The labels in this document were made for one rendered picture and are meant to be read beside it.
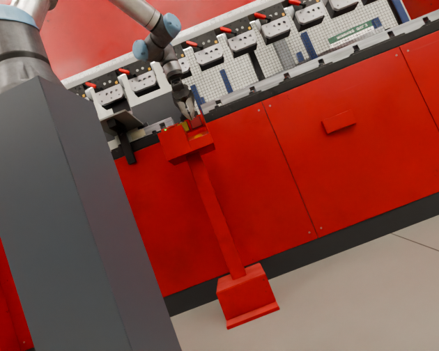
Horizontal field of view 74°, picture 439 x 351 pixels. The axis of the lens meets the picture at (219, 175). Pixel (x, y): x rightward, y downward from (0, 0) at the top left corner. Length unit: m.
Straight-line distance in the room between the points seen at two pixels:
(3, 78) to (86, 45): 1.25
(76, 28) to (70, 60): 0.19
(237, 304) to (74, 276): 0.72
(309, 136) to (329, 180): 0.24
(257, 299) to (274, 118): 0.84
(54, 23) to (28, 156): 1.53
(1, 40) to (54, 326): 0.58
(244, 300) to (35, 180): 0.83
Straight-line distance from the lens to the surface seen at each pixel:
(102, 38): 1.94
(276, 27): 1.81
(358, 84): 1.65
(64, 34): 2.06
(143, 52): 1.25
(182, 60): 1.74
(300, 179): 1.47
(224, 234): 1.20
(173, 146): 1.18
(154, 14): 1.19
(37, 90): 0.66
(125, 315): 0.60
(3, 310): 1.90
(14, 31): 0.81
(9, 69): 0.76
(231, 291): 1.17
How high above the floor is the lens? 0.43
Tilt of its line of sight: 5 degrees up
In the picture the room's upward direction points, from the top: 21 degrees counter-clockwise
